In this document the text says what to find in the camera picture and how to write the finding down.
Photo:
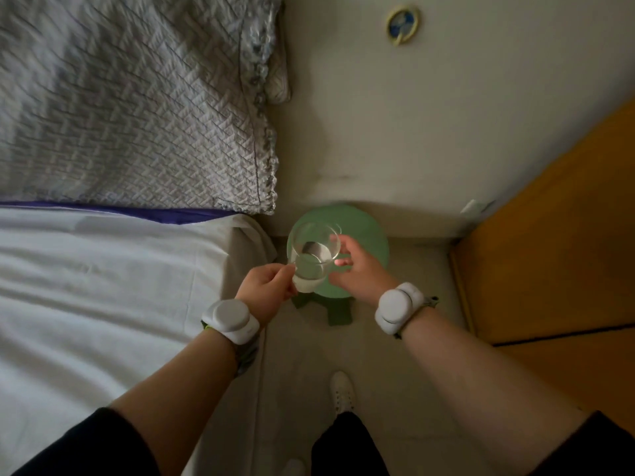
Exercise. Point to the person's right hand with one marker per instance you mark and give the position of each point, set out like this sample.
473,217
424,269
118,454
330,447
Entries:
367,277

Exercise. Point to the person's left hand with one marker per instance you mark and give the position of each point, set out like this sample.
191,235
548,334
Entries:
265,289

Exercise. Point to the glass mug of water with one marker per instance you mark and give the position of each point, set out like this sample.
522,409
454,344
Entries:
312,257

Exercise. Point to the white sheet bed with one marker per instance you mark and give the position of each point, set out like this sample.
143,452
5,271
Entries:
99,302

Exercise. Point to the person's right forearm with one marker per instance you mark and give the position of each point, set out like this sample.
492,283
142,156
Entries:
486,381

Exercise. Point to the person's left forearm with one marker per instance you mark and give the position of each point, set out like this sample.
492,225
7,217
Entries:
183,386

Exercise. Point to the white wrist tracker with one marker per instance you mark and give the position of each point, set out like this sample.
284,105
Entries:
397,307
230,319

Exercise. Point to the green stool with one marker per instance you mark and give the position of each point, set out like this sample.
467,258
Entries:
369,230

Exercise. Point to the white shoe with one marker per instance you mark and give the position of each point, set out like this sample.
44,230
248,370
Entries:
293,468
343,391

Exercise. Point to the black trouser leg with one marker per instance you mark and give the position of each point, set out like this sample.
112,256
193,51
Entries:
347,446

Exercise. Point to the wooden wardrobe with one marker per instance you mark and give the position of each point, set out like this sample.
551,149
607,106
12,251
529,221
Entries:
560,252

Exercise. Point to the black sleeve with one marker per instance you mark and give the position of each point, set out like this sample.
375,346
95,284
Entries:
84,446
595,451

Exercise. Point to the grey quilted blanket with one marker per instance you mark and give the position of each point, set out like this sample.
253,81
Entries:
124,94

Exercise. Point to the white wall socket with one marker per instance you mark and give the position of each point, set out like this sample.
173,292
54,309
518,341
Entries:
476,207

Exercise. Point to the round wall cover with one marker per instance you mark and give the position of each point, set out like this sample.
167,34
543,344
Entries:
403,24

